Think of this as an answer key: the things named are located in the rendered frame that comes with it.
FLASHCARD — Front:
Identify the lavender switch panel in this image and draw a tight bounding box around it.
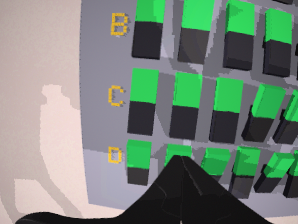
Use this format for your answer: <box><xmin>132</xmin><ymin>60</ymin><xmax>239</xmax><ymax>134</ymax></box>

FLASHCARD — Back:
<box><xmin>78</xmin><ymin>0</ymin><xmax>298</xmax><ymax>218</ymax></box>

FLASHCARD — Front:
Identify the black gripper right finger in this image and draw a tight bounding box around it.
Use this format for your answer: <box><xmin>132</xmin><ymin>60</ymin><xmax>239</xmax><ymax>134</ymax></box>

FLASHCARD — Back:
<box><xmin>181</xmin><ymin>156</ymin><xmax>271</xmax><ymax>224</ymax></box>

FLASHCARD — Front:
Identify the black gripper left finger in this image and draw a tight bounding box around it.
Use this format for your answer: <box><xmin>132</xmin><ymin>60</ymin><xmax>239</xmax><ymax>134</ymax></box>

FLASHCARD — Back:
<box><xmin>15</xmin><ymin>155</ymin><xmax>184</xmax><ymax>224</ymax></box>

